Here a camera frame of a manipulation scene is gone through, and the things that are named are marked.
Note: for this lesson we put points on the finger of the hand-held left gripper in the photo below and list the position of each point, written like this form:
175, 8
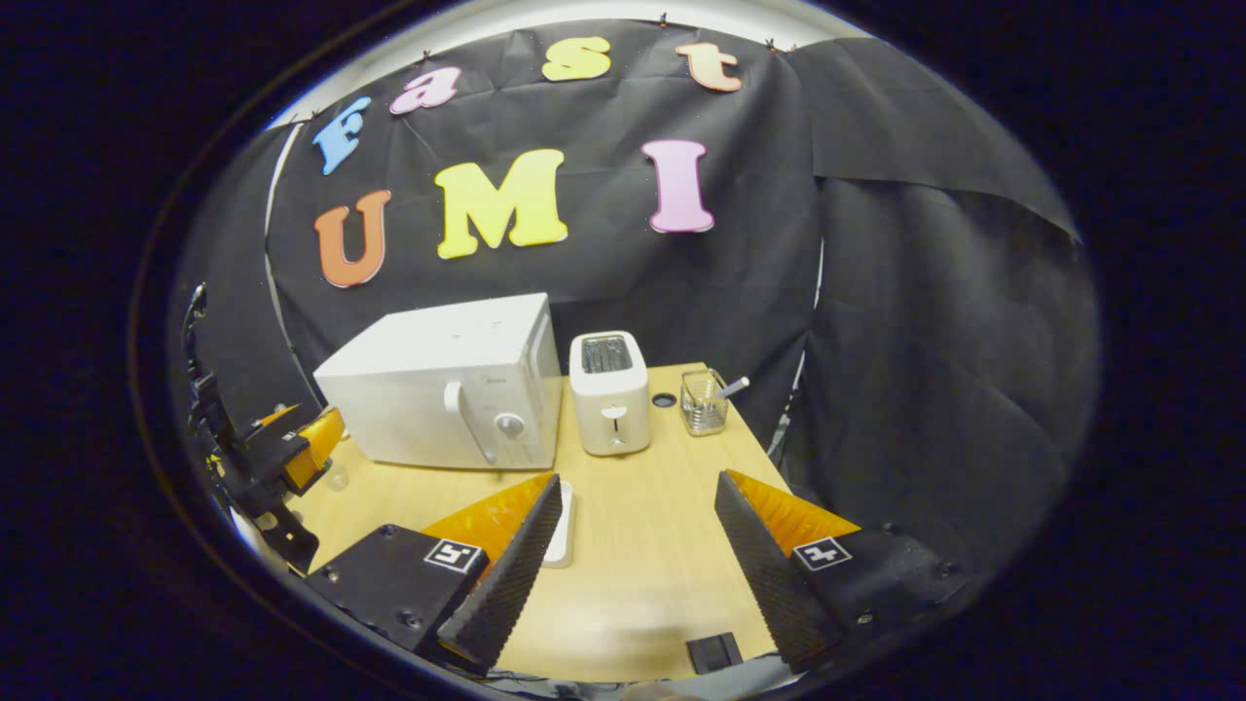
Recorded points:
316, 443

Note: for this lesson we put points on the white toaster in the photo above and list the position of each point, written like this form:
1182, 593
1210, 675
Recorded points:
610, 399

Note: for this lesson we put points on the metal spoon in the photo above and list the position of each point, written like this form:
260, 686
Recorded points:
735, 387

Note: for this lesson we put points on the white microwave oven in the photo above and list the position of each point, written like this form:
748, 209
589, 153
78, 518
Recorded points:
428, 389

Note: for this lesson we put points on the white rectangular tray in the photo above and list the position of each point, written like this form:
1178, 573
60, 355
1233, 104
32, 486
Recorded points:
563, 526

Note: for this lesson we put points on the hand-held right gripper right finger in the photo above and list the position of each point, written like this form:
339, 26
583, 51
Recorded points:
769, 584

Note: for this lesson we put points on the small black box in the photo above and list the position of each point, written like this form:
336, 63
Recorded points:
714, 652

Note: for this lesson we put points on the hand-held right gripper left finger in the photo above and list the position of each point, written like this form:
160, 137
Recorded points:
506, 594

